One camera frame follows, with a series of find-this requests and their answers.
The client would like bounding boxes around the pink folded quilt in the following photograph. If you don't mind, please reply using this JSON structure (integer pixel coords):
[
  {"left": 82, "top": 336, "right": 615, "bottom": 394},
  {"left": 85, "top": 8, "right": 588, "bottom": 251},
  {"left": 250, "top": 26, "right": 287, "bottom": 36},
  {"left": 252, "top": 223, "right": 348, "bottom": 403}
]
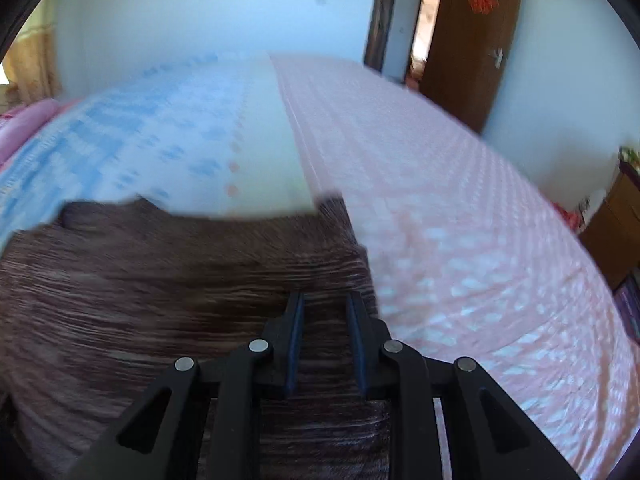
[{"left": 0, "top": 98, "right": 69, "bottom": 162}]

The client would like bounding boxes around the blue and pink dotted bedsheet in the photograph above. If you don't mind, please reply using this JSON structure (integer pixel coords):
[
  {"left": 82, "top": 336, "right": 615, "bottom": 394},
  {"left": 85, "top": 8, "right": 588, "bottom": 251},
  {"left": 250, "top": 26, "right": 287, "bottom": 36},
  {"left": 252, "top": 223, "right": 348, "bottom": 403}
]
[{"left": 0, "top": 51, "right": 632, "bottom": 480}]

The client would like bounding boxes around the yellow patterned curtain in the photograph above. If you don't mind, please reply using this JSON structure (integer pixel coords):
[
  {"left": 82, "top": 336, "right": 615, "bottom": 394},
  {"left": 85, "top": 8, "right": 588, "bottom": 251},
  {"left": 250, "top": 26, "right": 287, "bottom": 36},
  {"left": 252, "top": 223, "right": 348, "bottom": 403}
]
[{"left": 4, "top": 4, "right": 64, "bottom": 104}]

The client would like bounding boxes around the green item on cabinet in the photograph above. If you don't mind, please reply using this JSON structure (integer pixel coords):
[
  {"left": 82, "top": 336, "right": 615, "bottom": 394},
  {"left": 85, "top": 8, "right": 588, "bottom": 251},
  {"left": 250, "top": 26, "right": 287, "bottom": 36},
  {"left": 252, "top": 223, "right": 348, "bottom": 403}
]
[{"left": 618, "top": 145, "right": 640, "bottom": 174}]

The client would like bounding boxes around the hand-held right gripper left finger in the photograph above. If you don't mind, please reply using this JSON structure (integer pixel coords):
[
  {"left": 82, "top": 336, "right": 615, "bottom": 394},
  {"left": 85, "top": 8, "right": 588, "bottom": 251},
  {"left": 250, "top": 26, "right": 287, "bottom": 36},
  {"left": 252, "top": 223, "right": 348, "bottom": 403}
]
[{"left": 65, "top": 292, "right": 307, "bottom": 480}]

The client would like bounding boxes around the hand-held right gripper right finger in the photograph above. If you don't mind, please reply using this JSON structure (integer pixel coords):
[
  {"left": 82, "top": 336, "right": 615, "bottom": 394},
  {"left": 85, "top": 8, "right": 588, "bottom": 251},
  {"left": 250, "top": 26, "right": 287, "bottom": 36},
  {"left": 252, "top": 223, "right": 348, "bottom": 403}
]
[{"left": 345, "top": 292, "right": 583, "bottom": 480}]

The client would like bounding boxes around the brown sun-print knit sweater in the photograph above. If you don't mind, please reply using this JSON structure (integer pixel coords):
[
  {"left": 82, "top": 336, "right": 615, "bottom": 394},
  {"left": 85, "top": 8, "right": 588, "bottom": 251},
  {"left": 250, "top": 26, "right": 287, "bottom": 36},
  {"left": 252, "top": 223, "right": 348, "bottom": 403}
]
[{"left": 0, "top": 194, "right": 394, "bottom": 480}]

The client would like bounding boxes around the dark wooden door frame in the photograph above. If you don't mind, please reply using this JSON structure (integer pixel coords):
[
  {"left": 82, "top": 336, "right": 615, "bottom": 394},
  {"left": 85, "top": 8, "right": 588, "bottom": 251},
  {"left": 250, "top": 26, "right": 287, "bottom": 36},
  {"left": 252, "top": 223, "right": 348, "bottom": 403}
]
[{"left": 363, "top": 0, "right": 446, "bottom": 87}]

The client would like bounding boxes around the red floral cloth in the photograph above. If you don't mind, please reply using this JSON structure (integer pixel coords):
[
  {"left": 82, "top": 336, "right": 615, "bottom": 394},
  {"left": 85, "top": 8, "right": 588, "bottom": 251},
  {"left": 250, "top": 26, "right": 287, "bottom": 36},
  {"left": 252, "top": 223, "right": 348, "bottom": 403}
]
[{"left": 552, "top": 194, "right": 602, "bottom": 235}]

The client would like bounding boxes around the brown wooden door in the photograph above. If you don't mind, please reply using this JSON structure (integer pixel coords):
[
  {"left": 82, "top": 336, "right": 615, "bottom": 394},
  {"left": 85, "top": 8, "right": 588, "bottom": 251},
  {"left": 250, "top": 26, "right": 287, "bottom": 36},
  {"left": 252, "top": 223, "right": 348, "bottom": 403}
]
[{"left": 421, "top": 0, "right": 526, "bottom": 134}]

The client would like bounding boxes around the brown wooden cabinet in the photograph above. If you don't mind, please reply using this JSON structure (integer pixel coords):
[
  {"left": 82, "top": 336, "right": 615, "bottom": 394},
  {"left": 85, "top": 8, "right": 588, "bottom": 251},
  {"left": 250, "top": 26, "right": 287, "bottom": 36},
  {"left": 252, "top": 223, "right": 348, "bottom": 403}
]
[{"left": 579, "top": 172, "right": 640, "bottom": 292}]

